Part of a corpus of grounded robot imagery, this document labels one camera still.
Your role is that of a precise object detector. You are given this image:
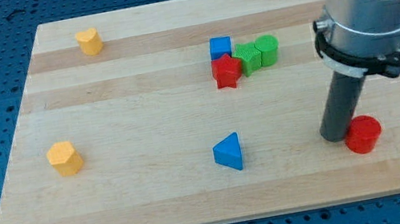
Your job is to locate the green star block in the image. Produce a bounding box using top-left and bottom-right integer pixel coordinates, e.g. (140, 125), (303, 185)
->
(233, 42), (262, 76)

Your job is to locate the blue triangle block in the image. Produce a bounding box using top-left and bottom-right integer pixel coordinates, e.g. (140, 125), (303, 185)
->
(213, 132), (243, 171)

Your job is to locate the yellow hexagon block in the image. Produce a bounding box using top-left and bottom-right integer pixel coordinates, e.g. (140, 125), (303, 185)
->
(46, 141), (84, 177)

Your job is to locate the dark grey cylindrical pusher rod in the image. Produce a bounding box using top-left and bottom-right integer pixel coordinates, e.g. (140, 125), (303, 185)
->
(320, 72), (365, 142)

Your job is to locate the green cylinder block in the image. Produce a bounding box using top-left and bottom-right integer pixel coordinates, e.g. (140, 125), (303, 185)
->
(254, 35), (279, 67)

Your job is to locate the blue cube block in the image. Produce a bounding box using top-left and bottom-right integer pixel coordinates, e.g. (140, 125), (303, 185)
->
(209, 36), (232, 60)

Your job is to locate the yellow heart block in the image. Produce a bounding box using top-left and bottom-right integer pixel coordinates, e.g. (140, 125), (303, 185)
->
(75, 27), (104, 56)

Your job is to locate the red star block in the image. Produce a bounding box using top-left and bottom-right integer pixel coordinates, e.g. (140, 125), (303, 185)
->
(210, 53), (243, 89)

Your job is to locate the light wooden board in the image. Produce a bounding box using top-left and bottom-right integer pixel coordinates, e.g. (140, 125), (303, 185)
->
(0, 0), (400, 224)

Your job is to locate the red cylinder block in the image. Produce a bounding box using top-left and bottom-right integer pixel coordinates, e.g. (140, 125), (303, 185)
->
(345, 115), (382, 154)

